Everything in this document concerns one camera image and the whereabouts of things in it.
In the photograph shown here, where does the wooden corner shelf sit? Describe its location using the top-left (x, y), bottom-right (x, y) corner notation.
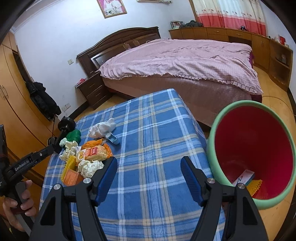
top-left (268, 40), bottom-right (293, 92)

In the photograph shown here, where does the large white paper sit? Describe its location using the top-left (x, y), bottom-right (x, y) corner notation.
top-left (78, 160), bottom-right (104, 178)

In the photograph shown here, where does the white cloth sock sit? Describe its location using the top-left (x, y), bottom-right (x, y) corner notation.
top-left (88, 118), bottom-right (116, 138)

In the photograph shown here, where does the white paper ball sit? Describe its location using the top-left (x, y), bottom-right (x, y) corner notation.
top-left (59, 138), bottom-right (81, 162)

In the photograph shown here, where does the floral red white curtain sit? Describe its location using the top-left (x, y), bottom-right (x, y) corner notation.
top-left (190, 0), bottom-right (266, 36)

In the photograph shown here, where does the yellow foam fruit net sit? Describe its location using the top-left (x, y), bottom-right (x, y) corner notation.
top-left (246, 180), bottom-right (262, 197)

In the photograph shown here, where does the pink bed quilt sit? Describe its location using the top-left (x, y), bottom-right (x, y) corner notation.
top-left (99, 39), bottom-right (263, 95)

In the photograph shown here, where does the wall air conditioner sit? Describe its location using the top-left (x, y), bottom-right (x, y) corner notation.
top-left (137, 0), bottom-right (172, 4)

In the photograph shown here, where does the brown bed base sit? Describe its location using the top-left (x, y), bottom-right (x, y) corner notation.
top-left (102, 76), bottom-right (262, 126)

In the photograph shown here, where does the person's left hand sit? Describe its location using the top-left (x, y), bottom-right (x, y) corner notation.
top-left (2, 180), bottom-right (37, 232)

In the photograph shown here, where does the teal white box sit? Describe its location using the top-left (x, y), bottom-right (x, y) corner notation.
top-left (232, 169), bottom-right (255, 186)

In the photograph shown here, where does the orange wooden wardrobe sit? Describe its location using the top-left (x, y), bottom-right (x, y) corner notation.
top-left (0, 31), bottom-right (62, 186)

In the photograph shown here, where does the dark wooden nightstand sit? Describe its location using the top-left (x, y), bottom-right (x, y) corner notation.
top-left (75, 72), bottom-right (111, 110)

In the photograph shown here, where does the blue plaid table cloth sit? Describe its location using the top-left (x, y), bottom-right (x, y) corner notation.
top-left (39, 87), bottom-right (226, 241)

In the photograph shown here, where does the red bin green rim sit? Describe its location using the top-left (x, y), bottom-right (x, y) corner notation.
top-left (206, 100), bottom-right (295, 210)

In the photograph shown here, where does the black jacket hanging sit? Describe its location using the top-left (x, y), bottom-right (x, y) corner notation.
top-left (26, 82), bottom-right (61, 121)

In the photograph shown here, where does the green plush toy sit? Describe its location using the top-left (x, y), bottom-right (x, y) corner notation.
top-left (59, 129), bottom-right (81, 147)

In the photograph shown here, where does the light blue plastic scoop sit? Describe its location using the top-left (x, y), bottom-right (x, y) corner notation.
top-left (105, 132), bottom-right (119, 145)

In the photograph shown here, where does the orange paper packet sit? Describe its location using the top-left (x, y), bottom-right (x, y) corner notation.
top-left (63, 169), bottom-right (83, 186)

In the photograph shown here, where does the orange snack bag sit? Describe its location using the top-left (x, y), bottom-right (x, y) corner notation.
top-left (76, 138), bottom-right (113, 164)

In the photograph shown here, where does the framed wedding photo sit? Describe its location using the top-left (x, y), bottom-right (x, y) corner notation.
top-left (97, 0), bottom-right (127, 19)

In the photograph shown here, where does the dark wooden headboard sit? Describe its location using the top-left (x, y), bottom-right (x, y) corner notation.
top-left (77, 27), bottom-right (161, 77)

